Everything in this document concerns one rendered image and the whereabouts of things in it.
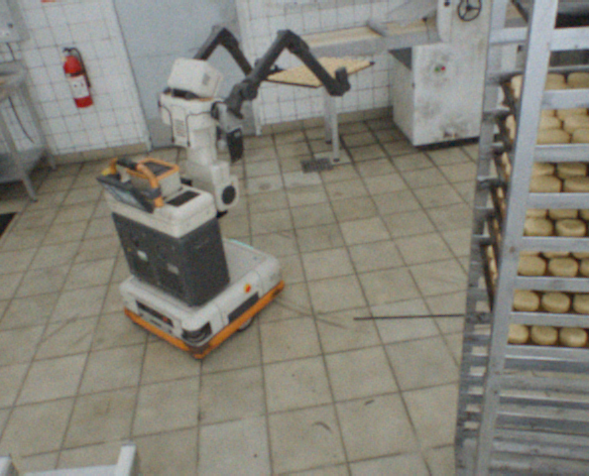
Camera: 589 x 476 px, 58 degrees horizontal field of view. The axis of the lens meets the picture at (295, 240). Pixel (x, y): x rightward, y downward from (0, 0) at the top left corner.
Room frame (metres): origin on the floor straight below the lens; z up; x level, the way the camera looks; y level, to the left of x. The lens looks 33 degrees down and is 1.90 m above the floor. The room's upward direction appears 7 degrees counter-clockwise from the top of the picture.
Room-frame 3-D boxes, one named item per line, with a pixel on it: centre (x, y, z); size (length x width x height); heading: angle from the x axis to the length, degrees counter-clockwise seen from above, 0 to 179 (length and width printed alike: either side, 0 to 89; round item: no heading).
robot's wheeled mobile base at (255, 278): (2.34, 0.53, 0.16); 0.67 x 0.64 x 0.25; 137
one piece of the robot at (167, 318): (2.09, 0.74, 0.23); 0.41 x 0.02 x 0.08; 47
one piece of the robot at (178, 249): (2.28, 0.59, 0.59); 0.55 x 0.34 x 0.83; 47
